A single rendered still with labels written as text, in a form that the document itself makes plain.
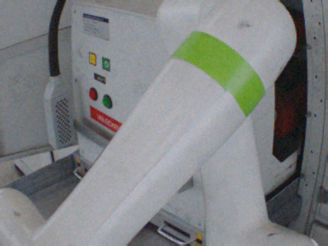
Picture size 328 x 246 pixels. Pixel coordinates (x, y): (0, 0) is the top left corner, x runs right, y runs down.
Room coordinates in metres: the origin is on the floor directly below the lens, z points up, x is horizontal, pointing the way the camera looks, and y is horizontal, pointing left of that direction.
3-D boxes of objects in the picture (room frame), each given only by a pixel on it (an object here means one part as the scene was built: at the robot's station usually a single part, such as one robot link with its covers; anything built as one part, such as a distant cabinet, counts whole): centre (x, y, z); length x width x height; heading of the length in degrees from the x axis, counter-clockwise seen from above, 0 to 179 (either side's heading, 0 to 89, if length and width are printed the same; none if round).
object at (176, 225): (1.23, 0.06, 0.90); 0.54 x 0.05 x 0.06; 40
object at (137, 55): (1.22, 0.08, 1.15); 0.48 x 0.01 x 0.48; 40
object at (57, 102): (1.34, 0.26, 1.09); 0.08 x 0.05 x 0.17; 130
